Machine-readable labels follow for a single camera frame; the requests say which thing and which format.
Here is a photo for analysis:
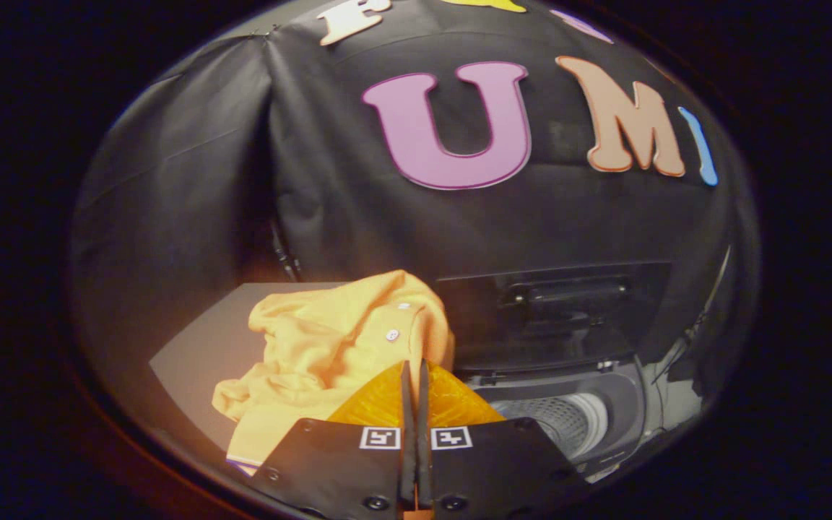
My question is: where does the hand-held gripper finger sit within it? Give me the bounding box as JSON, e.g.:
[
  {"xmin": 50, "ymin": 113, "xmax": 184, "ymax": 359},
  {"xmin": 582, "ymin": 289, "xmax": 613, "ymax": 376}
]
[
  {"xmin": 251, "ymin": 360, "xmax": 417, "ymax": 520},
  {"xmin": 416, "ymin": 359, "xmax": 590, "ymax": 518}
]

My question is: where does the orange shirt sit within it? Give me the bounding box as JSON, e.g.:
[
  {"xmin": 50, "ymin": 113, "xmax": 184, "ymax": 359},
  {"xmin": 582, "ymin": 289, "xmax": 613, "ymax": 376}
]
[{"xmin": 212, "ymin": 269, "xmax": 456, "ymax": 477}]

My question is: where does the dark washing machine lid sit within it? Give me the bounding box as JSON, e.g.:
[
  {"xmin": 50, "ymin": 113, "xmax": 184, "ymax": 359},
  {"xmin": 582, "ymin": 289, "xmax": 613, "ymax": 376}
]
[{"xmin": 434, "ymin": 261, "xmax": 673, "ymax": 373}]

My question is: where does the black and beige cabinet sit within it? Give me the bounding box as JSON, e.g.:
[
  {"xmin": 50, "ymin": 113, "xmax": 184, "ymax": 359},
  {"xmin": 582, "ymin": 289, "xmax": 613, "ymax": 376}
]
[{"xmin": 149, "ymin": 282, "xmax": 359, "ymax": 463}]

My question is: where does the black light stand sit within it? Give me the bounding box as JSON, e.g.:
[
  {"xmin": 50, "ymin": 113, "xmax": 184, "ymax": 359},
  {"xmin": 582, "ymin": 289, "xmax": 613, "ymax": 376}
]
[{"xmin": 658, "ymin": 311, "xmax": 713, "ymax": 398}]

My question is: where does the black backdrop cloth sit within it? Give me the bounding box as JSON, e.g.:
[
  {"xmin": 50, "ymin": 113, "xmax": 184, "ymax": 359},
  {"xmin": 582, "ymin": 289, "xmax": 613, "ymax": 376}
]
[{"xmin": 69, "ymin": 0, "xmax": 760, "ymax": 405}]

